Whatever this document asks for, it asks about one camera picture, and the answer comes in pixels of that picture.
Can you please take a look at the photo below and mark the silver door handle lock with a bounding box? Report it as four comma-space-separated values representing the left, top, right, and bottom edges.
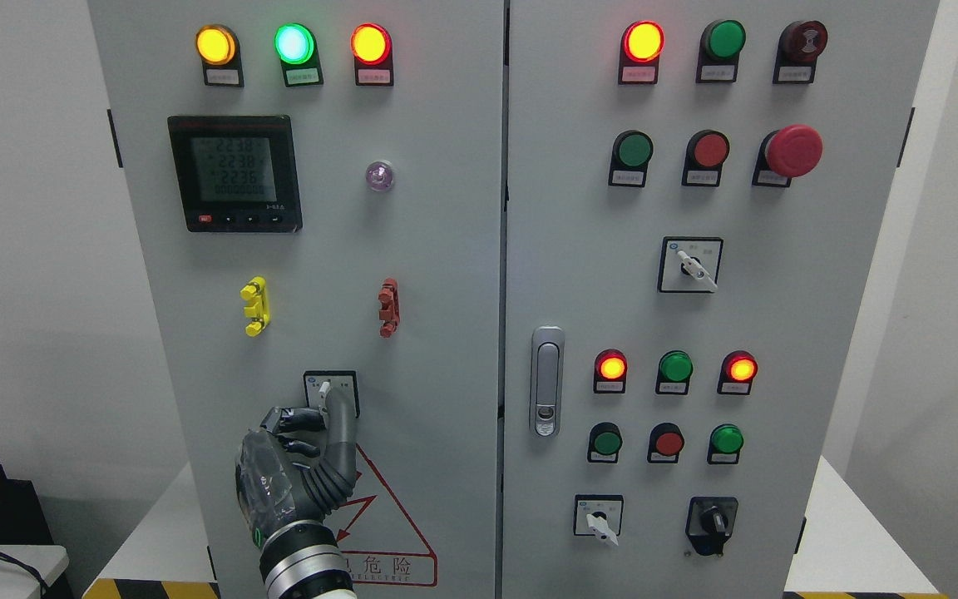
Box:
530, 326, 565, 438

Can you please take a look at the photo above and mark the white rotary switch door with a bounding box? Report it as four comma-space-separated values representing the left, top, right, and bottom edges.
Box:
303, 370, 360, 418

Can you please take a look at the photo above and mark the black digital power meter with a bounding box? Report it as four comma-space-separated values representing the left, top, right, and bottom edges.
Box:
167, 115, 303, 234

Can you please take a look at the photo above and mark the red lit indicator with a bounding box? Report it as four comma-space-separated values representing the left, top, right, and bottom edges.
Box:
716, 350, 759, 395
617, 20, 664, 85
593, 349, 628, 394

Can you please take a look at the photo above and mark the yellow indicator light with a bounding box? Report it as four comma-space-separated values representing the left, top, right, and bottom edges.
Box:
196, 23, 244, 87

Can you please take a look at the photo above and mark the green push button lower right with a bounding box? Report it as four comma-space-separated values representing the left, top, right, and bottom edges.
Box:
707, 423, 744, 465

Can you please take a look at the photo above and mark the green push button lower left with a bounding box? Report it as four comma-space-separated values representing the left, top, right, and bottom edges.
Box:
588, 422, 623, 463

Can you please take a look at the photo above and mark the white rotary switch bottom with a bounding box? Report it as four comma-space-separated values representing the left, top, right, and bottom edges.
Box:
573, 494, 625, 547

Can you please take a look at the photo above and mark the red lit indicator top right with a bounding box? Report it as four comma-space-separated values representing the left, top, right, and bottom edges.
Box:
617, 20, 664, 85

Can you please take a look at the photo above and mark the white rotary switch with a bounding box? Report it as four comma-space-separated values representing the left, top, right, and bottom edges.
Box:
573, 494, 625, 547
658, 236, 723, 293

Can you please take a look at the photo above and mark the green push button second row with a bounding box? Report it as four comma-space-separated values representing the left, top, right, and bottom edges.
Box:
608, 130, 654, 187

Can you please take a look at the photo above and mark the red lit indicator lower right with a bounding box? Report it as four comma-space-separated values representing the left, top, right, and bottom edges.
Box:
716, 350, 759, 395

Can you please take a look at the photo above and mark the grey cabinet door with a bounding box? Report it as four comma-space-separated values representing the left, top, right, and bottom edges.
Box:
501, 1, 938, 598
90, 1, 503, 598

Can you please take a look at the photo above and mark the green lit indicator light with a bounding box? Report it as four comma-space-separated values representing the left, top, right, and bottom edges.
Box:
274, 22, 323, 87

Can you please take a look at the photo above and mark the black selector knob switch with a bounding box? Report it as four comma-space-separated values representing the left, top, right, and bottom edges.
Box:
685, 497, 740, 557

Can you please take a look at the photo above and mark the yellow terminal connector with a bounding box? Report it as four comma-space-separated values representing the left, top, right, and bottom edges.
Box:
239, 276, 270, 338

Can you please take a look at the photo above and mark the red lit indicator lower left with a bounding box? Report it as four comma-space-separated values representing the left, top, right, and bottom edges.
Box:
593, 349, 628, 394

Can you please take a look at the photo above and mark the small clear purple lamp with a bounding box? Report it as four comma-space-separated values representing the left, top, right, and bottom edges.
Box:
365, 161, 395, 193

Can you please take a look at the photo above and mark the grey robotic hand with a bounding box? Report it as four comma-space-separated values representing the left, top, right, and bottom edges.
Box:
235, 388, 358, 548

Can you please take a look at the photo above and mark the red indicator light left door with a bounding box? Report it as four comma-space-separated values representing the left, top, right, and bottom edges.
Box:
350, 22, 394, 87

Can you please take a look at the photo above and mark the red terminal connector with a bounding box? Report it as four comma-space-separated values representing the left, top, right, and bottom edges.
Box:
377, 278, 400, 339

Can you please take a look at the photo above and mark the red electric hazard warning sticker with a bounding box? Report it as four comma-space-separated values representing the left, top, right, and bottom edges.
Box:
324, 446, 438, 587

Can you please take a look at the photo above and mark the red push button second row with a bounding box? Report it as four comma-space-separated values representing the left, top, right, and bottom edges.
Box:
681, 129, 730, 187

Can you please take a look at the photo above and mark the white box bottom left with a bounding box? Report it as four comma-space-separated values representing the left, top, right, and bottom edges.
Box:
0, 545, 69, 598

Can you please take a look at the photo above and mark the red emergency stop button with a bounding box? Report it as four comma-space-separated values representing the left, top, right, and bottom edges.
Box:
752, 124, 822, 187

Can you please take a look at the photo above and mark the green indicator lower middle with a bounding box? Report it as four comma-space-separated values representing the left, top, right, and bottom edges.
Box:
654, 350, 694, 395

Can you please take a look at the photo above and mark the grey cabinet right door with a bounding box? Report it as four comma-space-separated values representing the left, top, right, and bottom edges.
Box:
501, 1, 938, 598

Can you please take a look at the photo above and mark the black cable bottom left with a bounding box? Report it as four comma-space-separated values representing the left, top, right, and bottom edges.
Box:
0, 532, 52, 599

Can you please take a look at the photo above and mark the dark red buzzer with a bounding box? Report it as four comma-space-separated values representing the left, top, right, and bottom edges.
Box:
773, 20, 829, 85

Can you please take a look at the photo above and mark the green push button top row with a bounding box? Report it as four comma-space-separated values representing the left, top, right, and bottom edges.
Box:
695, 19, 748, 84

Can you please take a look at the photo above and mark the grey cabinet left door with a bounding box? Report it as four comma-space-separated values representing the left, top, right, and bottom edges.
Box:
90, 1, 503, 598

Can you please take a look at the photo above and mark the white rotary switch upper right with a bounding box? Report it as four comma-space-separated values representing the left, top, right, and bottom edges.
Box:
658, 236, 723, 293

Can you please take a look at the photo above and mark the red push button lower middle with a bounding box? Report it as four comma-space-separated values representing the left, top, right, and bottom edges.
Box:
647, 423, 685, 463

